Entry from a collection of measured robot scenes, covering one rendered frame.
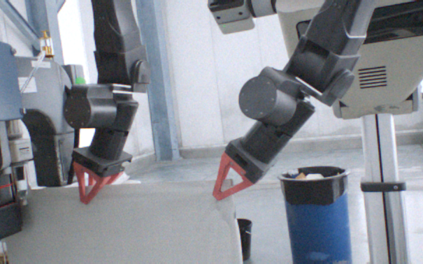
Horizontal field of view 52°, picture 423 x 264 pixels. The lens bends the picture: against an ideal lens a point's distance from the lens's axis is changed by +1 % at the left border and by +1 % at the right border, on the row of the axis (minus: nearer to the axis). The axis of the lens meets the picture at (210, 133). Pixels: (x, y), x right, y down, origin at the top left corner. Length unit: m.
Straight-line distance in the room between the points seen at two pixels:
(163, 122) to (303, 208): 6.90
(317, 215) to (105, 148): 2.24
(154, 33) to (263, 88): 9.06
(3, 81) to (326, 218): 2.52
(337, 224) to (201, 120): 6.74
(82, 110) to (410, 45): 0.71
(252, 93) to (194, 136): 8.93
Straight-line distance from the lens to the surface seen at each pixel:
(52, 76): 0.98
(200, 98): 9.35
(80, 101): 0.68
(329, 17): 0.60
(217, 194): 0.68
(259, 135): 0.62
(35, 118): 0.97
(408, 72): 1.10
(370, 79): 1.11
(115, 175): 0.80
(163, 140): 9.53
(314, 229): 2.90
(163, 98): 9.45
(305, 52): 0.62
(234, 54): 9.10
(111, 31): 0.71
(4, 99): 0.53
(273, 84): 0.55
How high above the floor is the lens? 1.21
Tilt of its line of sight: 4 degrees down
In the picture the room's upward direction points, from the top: 7 degrees counter-clockwise
